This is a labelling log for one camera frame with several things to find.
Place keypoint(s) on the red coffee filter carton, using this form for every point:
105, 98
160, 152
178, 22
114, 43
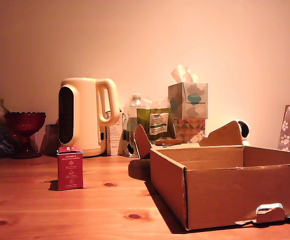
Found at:
70, 170

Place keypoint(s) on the white printed carton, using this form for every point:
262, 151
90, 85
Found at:
114, 140

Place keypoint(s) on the grey cube tissue box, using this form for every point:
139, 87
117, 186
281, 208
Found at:
187, 102

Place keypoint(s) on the triangle patterned box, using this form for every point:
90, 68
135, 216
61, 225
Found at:
191, 128

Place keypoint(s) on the open cardboard box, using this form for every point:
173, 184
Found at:
222, 190

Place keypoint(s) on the clear plastic water bottle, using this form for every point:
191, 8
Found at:
131, 117

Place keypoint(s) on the green snack bag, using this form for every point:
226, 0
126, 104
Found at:
159, 122

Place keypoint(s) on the small brown wooden piece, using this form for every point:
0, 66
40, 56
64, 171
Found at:
168, 142

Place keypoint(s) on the white tissue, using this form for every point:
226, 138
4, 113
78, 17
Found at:
182, 73

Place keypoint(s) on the cream electric kettle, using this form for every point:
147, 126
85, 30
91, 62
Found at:
84, 112

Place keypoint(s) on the red glass footed bowl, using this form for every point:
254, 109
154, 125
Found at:
24, 125

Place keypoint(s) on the small white round camera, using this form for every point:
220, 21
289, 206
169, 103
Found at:
245, 131

